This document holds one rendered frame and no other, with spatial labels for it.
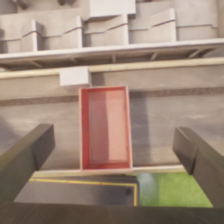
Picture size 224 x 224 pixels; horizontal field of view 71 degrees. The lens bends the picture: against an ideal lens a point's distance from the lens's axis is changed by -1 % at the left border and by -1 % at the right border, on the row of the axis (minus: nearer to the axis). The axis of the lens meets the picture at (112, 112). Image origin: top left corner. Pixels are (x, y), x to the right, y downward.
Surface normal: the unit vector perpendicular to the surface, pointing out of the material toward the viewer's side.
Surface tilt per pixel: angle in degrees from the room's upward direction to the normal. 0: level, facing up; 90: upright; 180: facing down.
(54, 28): 10
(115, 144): 0
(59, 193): 0
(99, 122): 0
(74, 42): 32
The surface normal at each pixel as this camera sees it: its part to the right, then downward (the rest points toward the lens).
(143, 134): -0.05, -0.13
